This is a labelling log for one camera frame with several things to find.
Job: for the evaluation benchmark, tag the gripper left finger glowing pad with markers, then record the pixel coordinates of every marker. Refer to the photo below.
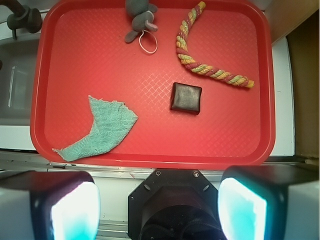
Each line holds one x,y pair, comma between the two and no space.
39,205

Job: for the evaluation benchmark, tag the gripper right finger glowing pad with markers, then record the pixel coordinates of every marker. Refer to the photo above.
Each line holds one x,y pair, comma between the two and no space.
270,202

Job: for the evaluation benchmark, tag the teal woven cloth piece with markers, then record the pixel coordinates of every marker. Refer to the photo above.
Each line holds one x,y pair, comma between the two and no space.
112,122

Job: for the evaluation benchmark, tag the black square block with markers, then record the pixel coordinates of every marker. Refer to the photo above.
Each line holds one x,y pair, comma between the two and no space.
186,98

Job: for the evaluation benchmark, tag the steel sink basin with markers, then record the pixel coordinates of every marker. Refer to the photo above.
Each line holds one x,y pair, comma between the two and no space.
17,72

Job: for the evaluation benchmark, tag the red plastic tray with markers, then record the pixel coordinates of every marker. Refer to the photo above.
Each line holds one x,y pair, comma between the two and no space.
82,52

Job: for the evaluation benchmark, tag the brown cardboard box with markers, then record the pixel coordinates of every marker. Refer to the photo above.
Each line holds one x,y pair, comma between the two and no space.
303,45

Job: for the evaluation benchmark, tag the grey plush mouse toy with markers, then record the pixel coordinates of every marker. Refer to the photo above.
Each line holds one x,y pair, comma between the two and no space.
142,13

